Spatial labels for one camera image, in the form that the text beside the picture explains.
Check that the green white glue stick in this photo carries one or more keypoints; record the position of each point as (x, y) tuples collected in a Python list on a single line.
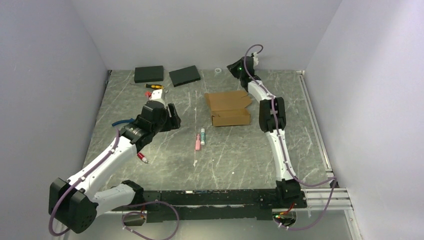
[(202, 136)]

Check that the black foam block right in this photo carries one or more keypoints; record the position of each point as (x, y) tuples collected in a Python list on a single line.
[(184, 76)]

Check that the brown cardboard box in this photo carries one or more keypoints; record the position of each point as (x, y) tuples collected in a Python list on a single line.
[(229, 108)]

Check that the red white marker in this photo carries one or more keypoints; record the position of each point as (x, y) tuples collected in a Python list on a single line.
[(142, 158)]

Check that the aluminium frame rail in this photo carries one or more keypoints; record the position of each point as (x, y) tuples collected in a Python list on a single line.
[(318, 198)]

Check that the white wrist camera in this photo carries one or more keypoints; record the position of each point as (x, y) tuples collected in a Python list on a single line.
[(255, 60), (157, 99)]

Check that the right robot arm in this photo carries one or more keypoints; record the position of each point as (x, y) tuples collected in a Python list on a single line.
[(272, 121)]

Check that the black foam block left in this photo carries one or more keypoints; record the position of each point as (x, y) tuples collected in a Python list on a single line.
[(148, 74)]

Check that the pink marker pen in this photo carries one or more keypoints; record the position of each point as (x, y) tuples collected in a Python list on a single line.
[(198, 142)]

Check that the blue handled pliers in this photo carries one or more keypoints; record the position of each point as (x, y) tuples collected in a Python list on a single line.
[(122, 122)]

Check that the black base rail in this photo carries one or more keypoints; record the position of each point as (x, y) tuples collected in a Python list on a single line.
[(259, 204)]

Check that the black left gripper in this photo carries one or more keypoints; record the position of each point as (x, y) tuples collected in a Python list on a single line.
[(175, 121)]

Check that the black foam block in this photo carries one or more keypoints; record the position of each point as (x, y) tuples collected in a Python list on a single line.
[(148, 74), (184, 76)]

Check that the yellow black screwdriver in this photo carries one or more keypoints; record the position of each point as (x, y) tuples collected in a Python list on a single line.
[(154, 86)]

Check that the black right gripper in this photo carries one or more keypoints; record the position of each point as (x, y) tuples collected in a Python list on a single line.
[(233, 67)]

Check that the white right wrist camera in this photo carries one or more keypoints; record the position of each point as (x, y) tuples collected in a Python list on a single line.
[(255, 60)]

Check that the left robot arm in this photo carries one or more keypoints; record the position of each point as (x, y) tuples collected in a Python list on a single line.
[(76, 202)]

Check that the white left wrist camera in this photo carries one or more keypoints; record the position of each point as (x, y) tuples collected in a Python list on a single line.
[(157, 99)]

